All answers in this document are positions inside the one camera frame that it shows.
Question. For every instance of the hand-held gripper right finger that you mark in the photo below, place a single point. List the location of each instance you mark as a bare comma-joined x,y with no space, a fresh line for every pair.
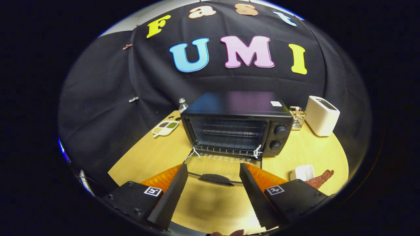
257,200

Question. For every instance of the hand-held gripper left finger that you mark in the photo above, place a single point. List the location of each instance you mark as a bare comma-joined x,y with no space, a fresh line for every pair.
169,200

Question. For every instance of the reddish brown bacon strip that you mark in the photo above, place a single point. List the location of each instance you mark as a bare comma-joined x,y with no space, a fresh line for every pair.
323,177

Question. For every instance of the black toaster oven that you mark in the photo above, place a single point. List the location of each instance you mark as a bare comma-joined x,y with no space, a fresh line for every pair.
236,103

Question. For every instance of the white bread toaster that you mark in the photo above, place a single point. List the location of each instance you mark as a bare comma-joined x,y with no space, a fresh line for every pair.
320,119

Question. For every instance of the small white dish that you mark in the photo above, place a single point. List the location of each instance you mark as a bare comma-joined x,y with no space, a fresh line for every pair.
303,172

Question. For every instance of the divided cream condiment dish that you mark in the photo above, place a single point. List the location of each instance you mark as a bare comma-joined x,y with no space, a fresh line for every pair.
165,127

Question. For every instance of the clear glass shaker bottle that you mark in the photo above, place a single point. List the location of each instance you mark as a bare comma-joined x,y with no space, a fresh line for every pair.
183,106

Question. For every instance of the silver metal clip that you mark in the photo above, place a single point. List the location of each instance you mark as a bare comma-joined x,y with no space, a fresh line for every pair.
133,99

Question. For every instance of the black backdrop cloth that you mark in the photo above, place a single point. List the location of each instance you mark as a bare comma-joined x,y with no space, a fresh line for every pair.
98,114

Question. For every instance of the copper coloured clip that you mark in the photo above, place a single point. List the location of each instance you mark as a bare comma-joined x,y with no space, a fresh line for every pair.
127,46

